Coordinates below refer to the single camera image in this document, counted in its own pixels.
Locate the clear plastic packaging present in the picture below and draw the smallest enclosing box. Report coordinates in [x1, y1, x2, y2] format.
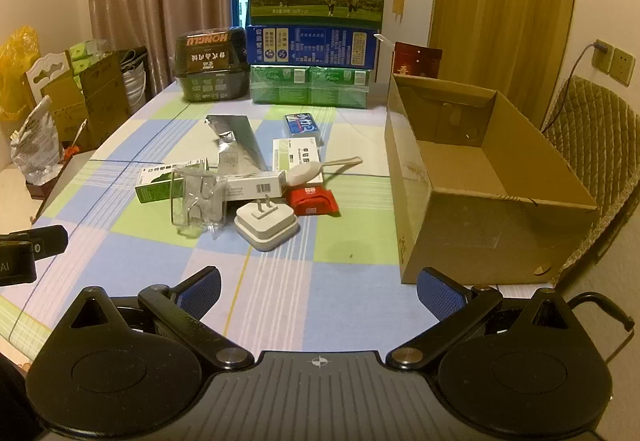
[169, 168, 226, 239]

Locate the white cardboard cutout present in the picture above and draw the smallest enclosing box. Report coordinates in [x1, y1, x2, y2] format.
[25, 51, 73, 108]

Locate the dark red gift bag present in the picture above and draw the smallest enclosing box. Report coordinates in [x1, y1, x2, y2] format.
[394, 41, 443, 79]

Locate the green white carton box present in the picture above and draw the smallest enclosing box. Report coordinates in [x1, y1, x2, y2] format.
[135, 158, 211, 202]

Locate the red snack packet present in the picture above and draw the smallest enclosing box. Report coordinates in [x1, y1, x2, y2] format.
[286, 186, 340, 216]

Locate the wall socket with charger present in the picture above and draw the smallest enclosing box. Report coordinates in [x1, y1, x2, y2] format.
[591, 40, 614, 74]

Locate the chair with quilted cover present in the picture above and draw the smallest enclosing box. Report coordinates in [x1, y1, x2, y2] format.
[542, 76, 640, 272]

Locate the white green medicine box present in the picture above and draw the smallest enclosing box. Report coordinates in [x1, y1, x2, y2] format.
[271, 137, 325, 184]

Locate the dark green box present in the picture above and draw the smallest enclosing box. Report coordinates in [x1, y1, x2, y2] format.
[181, 70, 250, 102]

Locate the orange handled tool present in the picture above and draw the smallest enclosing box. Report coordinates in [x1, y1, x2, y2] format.
[61, 118, 88, 159]

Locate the black box with orange label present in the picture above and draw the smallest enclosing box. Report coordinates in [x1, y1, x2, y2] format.
[175, 27, 249, 78]

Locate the blue carton box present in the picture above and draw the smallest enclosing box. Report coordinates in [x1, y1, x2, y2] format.
[246, 25, 381, 70]

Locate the golden curtain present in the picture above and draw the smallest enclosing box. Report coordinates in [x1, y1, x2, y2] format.
[430, 0, 581, 132]

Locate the white plastic bag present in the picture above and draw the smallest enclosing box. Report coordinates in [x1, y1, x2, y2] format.
[10, 96, 67, 185]

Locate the checked cloth desktop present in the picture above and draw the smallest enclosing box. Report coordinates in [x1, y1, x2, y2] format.
[0, 81, 566, 369]

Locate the white plastic spoon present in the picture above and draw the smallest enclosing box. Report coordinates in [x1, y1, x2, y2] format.
[286, 156, 363, 186]

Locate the long white barcode box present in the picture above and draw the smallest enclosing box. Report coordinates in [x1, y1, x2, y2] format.
[220, 171, 287, 200]

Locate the silver foil pouch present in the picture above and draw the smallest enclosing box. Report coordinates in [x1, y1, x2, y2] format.
[204, 114, 268, 174]

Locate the black white bag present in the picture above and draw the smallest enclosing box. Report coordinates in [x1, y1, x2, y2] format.
[119, 46, 154, 110]

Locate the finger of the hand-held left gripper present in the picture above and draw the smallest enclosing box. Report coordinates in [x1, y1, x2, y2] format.
[7, 224, 69, 263]

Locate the brown storage cardboard box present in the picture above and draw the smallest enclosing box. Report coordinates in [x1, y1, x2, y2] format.
[47, 53, 126, 149]

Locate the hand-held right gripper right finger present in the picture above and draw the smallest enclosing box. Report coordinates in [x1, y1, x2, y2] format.
[385, 267, 578, 370]

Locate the grey charger cable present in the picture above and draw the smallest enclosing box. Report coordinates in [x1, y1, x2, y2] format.
[542, 41, 608, 128]

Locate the black cable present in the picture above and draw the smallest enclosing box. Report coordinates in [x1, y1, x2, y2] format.
[569, 292, 632, 364]

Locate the blue white plastic box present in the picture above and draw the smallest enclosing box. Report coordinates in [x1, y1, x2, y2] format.
[284, 113, 323, 142]

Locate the white power adapter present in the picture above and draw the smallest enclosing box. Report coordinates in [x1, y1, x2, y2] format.
[234, 195, 300, 253]

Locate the yellow plastic bag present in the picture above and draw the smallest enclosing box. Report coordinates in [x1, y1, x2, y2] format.
[0, 26, 42, 122]

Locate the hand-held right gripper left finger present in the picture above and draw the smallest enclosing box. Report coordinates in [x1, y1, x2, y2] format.
[65, 266, 256, 370]

